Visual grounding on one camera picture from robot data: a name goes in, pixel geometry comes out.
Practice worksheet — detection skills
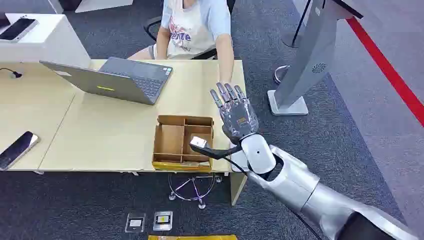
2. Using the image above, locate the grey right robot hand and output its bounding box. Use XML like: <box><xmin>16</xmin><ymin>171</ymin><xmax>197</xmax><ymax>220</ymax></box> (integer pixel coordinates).
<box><xmin>209</xmin><ymin>82</ymin><xmax>260</xmax><ymax>145</ymax></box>

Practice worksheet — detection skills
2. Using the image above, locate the wooden box with compartments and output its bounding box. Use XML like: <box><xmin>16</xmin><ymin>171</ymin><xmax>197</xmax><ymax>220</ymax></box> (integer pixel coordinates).
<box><xmin>151</xmin><ymin>114</ymin><xmax>215</xmax><ymax>173</ymax></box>

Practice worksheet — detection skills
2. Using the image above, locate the pale card stack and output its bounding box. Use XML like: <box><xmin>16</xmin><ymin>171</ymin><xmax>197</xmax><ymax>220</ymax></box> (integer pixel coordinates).
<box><xmin>183</xmin><ymin>160</ymin><xmax>212</xmax><ymax>168</ymax></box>

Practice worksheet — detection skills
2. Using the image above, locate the round chrome base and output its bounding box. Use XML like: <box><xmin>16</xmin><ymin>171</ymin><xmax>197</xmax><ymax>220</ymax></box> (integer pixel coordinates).
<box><xmin>273</xmin><ymin>64</ymin><xmax>292</xmax><ymax>85</ymax></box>

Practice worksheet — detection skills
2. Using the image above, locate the chrome star chair base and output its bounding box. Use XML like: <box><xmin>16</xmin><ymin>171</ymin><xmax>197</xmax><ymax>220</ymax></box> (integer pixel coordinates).
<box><xmin>167</xmin><ymin>173</ymin><xmax>223</xmax><ymax>210</ymax></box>

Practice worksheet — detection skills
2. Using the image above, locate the grey kiosk stand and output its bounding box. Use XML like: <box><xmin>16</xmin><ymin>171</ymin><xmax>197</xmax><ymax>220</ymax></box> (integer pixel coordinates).
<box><xmin>267</xmin><ymin>0</ymin><xmax>364</xmax><ymax>116</ymax></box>

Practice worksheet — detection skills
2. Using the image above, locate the black stanchion pole with base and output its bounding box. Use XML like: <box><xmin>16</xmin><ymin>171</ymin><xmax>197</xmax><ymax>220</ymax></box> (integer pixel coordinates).
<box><xmin>281</xmin><ymin>0</ymin><xmax>313</xmax><ymax>49</ymax></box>

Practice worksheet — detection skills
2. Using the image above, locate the person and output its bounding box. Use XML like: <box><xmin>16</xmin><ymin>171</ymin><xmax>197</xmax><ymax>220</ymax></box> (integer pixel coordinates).
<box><xmin>127</xmin><ymin>0</ymin><xmax>235</xmax><ymax>86</ymax></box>

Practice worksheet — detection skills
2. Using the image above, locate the yellow flat package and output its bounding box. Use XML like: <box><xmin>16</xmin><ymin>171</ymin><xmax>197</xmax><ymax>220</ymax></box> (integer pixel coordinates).
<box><xmin>147</xmin><ymin>234</ymin><xmax>238</xmax><ymax>240</ymax></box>

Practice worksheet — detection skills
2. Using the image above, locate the grey open laptop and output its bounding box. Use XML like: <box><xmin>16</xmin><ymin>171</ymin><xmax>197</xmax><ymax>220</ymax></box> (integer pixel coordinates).
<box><xmin>39</xmin><ymin>56</ymin><xmax>174</xmax><ymax>106</ymax></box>

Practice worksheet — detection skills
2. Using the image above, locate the clear card sleeve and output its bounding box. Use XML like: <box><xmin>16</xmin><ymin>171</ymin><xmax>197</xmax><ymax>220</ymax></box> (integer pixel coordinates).
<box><xmin>124</xmin><ymin>212</ymin><xmax>147</xmax><ymax>234</ymax></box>

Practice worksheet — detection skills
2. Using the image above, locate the white furniture base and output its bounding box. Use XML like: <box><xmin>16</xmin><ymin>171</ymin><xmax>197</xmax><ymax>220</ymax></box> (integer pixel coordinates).
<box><xmin>47</xmin><ymin>0</ymin><xmax>134</xmax><ymax>14</ymax></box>

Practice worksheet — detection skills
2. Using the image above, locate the white cabinet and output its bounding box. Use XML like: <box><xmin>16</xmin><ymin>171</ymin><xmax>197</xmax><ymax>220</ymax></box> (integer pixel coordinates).
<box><xmin>0</xmin><ymin>12</ymin><xmax>92</xmax><ymax>69</ymax></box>

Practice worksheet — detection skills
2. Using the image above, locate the black phone with pale case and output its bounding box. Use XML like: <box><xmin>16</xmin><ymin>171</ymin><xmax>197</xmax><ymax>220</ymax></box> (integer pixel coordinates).
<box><xmin>0</xmin><ymin>131</ymin><xmax>41</xmax><ymax>172</ymax></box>

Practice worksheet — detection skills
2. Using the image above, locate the pale wrist camera on black bracket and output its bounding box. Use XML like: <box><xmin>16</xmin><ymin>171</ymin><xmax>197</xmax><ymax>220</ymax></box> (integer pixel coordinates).
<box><xmin>189</xmin><ymin>135</ymin><xmax>243</xmax><ymax>161</ymax></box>

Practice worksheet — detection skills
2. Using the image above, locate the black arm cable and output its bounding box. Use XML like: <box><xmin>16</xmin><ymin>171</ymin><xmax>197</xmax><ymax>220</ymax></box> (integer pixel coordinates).
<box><xmin>224</xmin><ymin>156</ymin><xmax>323</xmax><ymax>240</ymax></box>

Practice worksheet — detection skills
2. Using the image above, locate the black cable with plug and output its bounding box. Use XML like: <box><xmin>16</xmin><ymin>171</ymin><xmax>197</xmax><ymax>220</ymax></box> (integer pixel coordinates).
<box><xmin>0</xmin><ymin>67</ymin><xmax>24</xmax><ymax>80</ymax></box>

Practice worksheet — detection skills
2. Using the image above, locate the black phone with silver frame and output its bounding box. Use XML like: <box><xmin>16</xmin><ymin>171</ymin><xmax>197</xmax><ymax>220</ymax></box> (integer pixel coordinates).
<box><xmin>0</xmin><ymin>17</ymin><xmax>39</xmax><ymax>43</ymax></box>

